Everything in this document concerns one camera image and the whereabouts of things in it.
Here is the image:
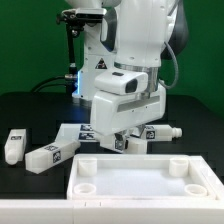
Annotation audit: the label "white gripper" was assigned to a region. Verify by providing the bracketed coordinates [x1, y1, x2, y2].
[90, 85, 166, 141]

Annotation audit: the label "white desk top tray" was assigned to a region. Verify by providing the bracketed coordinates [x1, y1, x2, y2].
[67, 154, 224, 201]

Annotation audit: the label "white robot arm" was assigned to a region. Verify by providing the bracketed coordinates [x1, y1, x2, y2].
[63, 0, 188, 136]

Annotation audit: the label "white L-shaped obstacle fence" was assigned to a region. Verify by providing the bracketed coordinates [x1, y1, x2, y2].
[0, 198, 224, 224]

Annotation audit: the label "white marker base plate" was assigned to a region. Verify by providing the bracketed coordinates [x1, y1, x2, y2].
[55, 124, 97, 142]

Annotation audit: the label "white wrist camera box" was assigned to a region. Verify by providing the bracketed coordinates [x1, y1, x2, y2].
[94, 70, 148, 95]

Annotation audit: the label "black cables at base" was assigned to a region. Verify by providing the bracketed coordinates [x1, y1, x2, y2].
[31, 75, 73, 94]

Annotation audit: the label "black camera on stand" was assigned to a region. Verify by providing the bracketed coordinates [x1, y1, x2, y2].
[56, 8, 107, 94]

